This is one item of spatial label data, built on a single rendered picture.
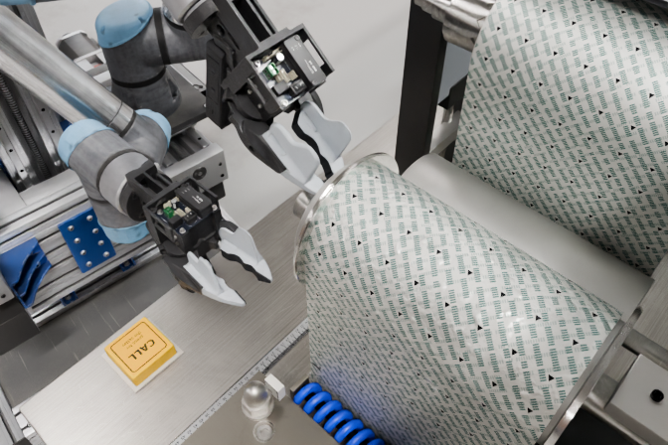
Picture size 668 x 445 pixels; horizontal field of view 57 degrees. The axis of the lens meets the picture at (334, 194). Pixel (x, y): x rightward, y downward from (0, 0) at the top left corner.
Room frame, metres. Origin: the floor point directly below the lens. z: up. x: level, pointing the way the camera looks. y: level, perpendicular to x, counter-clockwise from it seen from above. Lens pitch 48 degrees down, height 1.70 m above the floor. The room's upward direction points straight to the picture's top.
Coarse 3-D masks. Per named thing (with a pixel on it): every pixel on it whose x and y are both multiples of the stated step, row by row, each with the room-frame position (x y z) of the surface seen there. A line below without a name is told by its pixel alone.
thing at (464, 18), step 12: (456, 0) 0.58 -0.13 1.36; (468, 0) 0.58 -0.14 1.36; (480, 0) 0.57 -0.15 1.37; (492, 0) 0.57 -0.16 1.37; (456, 12) 0.57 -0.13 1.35; (468, 12) 0.57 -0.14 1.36; (480, 12) 0.56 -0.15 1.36; (444, 24) 0.57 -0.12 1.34; (456, 24) 0.57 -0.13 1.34; (468, 24) 0.56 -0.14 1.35; (480, 24) 0.55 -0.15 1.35; (444, 36) 0.58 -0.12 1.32; (456, 36) 0.56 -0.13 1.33; (468, 36) 0.55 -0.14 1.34; (468, 48) 0.56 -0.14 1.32
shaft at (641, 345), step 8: (632, 328) 0.30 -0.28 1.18; (632, 336) 0.29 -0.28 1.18; (640, 336) 0.29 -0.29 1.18; (624, 344) 0.28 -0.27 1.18; (632, 344) 0.28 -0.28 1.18; (640, 344) 0.28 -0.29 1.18; (648, 344) 0.28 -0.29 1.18; (656, 344) 0.28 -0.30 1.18; (632, 352) 0.28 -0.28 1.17; (640, 352) 0.27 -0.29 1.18; (648, 352) 0.27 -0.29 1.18; (656, 352) 0.27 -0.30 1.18; (664, 352) 0.27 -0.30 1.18; (656, 360) 0.27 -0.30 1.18; (664, 360) 0.26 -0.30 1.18; (664, 368) 0.26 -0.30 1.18
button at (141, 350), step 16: (144, 320) 0.46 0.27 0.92; (128, 336) 0.43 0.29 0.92; (144, 336) 0.43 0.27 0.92; (160, 336) 0.43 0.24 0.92; (112, 352) 0.41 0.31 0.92; (128, 352) 0.41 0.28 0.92; (144, 352) 0.41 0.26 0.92; (160, 352) 0.41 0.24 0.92; (176, 352) 0.42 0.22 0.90; (128, 368) 0.38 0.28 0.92; (144, 368) 0.39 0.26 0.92
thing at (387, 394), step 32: (320, 320) 0.31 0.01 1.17; (320, 352) 0.31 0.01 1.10; (352, 352) 0.28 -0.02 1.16; (384, 352) 0.26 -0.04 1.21; (352, 384) 0.28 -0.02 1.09; (384, 384) 0.26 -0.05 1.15; (416, 384) 0.24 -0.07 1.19; (384, 416) 0.25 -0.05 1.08; (416, 416) 0.23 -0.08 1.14; (448, 416) 0.21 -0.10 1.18
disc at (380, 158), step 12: (372, 156) 0.39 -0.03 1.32; (384, 156) 0.40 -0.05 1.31; (348, 168) 0.37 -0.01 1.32; (360, 168) 0.38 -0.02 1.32; (396, 168) 0.42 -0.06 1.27; (336, 180) 0.36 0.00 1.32; (348, 180) 0.37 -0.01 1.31; (324, 192) 0.35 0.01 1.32; (336, 192) 0.36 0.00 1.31; (324, 204) 0.34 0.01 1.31; (312, 216) 0.34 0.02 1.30; (312, 228) 0.33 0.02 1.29; (300, 240) 0.32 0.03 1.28; (300, 252) 0.32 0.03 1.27; (300, 264) 0.32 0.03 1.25; (300, 276) 0.32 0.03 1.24
